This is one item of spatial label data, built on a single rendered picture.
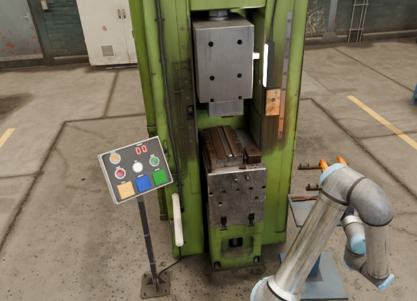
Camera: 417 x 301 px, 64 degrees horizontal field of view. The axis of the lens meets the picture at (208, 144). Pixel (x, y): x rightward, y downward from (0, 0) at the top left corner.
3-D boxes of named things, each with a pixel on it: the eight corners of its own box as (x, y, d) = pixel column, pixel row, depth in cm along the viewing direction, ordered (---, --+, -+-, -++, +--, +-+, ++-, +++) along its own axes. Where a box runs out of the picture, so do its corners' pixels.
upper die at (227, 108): (243, 114, 194) (243, 99, 189) (209, 118, 192) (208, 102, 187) (229, 89, 230) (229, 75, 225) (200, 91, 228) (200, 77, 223)
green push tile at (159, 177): (167, 181, 190) (164, 168, 189) (155, 186, 187) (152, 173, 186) (166, 181, 192) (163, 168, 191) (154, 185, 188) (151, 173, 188)
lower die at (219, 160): (242, 165, 212) (242, 154, 208) (211, 169, 210) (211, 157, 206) (229, 134, 248) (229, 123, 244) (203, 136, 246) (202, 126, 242)
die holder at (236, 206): (264, 221, 231) (267, 167, 208) (210, 228, 227) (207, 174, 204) (245, 174, 279) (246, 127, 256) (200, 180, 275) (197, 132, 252)
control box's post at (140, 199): (159, 286, 244) (136, 162, 189) (153, 287, 243) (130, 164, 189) (158, 282, 247) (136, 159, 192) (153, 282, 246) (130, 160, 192)
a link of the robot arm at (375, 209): (401, 189, 112) (398, 280, 154) (368, 171, 121) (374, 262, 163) (378, 210, 109) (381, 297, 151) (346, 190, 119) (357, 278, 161)
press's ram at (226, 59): (266, 97, 190) (270, 23, 170) (199, 103, 187) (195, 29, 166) (249, 74, 226) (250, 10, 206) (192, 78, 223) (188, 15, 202)
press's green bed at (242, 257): (260, 267, 255) (264, 221, 231) (212, 274, 251) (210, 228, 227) (244, 217, 302) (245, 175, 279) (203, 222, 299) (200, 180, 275)
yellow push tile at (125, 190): (135, 194, 181) (130, 181, 180) (121, 199, 178) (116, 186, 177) (134, 194, 183) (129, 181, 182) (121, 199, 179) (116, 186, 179)
